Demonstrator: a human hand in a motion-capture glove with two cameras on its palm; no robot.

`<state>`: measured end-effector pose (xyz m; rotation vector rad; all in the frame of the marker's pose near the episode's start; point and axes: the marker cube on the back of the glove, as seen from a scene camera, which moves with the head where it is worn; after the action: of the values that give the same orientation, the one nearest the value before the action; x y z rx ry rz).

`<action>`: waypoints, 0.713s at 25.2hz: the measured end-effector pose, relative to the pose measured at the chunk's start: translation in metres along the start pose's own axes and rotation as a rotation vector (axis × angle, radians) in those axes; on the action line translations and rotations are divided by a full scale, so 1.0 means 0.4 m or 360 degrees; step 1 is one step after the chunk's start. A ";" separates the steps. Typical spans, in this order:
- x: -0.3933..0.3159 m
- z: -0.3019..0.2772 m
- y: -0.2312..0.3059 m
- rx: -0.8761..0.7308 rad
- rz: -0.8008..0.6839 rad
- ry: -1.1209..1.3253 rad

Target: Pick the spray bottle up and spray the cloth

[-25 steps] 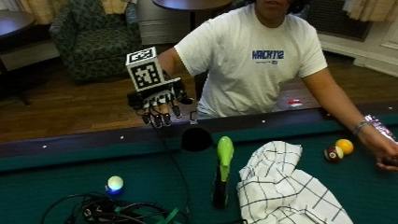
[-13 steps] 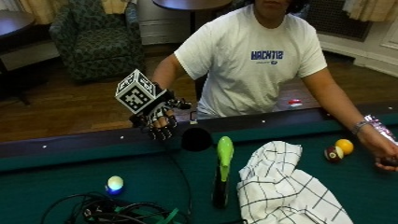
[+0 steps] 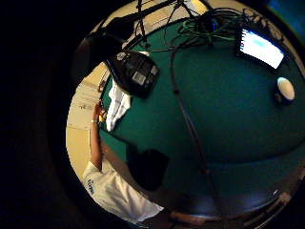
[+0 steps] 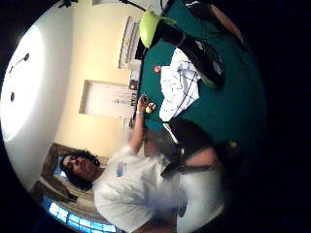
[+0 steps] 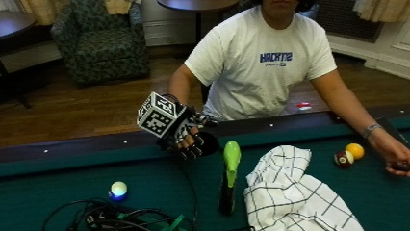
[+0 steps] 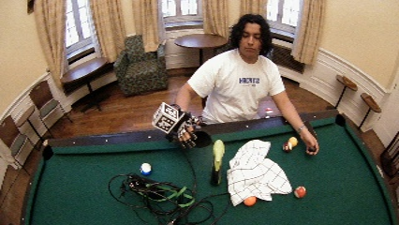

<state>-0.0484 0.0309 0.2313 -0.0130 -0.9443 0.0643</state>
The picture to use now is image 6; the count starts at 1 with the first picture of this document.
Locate green pool table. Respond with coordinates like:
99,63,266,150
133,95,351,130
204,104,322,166
20,109,399,225

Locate green and yellow bottle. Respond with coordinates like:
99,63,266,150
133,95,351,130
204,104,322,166
209,139,228,188

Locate window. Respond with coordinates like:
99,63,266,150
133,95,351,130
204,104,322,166
159,0,205,30
266,0,302,36
64,0,97,57

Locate dark wooden furniture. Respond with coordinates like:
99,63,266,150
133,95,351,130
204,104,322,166
379,130,399,180

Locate beige curtain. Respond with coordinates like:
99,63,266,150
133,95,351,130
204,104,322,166
203,0,230,39
131,0,163,53
238,0,269,19
89,0,128,63
34,0,71,87
289,0,329,66

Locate white checked cloth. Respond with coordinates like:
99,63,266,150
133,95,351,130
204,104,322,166
226,139,294,207

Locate white marker cube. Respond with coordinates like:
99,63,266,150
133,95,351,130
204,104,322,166
151,101,193,135

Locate dark wooden side table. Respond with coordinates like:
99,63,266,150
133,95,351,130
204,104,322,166
60,56,115,113

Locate small wooden pedestal table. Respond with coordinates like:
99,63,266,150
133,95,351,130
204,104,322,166
358,92,383,129
333,74,359,110

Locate round wooden table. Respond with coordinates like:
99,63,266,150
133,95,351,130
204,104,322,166
173,33,230,67

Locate green patterned armchair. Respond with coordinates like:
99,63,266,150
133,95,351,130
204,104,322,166
112,34,171,97

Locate the person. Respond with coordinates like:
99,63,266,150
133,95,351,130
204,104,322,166
173,13,322,157

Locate white and blue billiard ball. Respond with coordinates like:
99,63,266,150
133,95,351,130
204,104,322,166
139,162,153,176

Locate black cable bundle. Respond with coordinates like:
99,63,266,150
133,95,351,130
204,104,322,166
108,146,230,225

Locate dark radiator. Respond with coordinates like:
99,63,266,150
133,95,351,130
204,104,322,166
269,43,308,74

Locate green strap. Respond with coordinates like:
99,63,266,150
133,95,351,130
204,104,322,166
139,185,197,208

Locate wooden folding chair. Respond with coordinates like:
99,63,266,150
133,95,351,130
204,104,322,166
28,80,74,139
0,114,36,176

